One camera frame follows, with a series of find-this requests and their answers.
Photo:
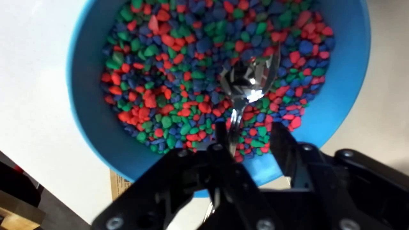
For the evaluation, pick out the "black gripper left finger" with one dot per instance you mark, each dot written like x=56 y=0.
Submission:
x=171 y=186

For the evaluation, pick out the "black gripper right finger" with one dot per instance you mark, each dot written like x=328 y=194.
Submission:
x=353 y=186

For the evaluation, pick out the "metal spoon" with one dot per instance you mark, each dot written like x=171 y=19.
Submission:
x=247 y=78

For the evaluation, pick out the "blue bowl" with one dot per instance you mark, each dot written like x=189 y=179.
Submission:
x=341 y=84

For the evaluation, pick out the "colourful cereal pieces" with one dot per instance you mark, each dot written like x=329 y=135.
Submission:
x=171 y=64

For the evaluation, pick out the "wooden cart platform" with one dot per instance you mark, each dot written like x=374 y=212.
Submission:
x=17 y=218

